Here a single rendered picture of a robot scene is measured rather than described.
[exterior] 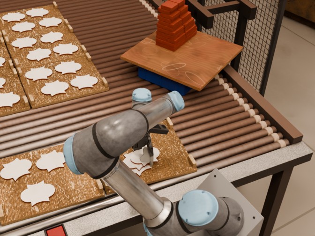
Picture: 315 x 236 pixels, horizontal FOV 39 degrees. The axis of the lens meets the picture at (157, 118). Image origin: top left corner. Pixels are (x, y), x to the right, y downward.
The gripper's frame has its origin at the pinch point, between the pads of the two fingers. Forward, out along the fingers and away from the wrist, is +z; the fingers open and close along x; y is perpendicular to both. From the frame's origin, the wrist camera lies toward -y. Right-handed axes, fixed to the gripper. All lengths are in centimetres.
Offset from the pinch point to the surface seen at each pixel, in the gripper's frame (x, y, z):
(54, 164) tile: -13.4, 37.0, 1.7
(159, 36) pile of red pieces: -68, -42, -14
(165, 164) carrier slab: 6.7, -6.8, 2.6
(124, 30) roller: -113, -42, 5
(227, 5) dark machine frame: -100, -112, -4
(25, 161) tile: -20, 48, 2
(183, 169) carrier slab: 12.9, -12.5, 2.6
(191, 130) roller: -9.4, -29.6, 4.3
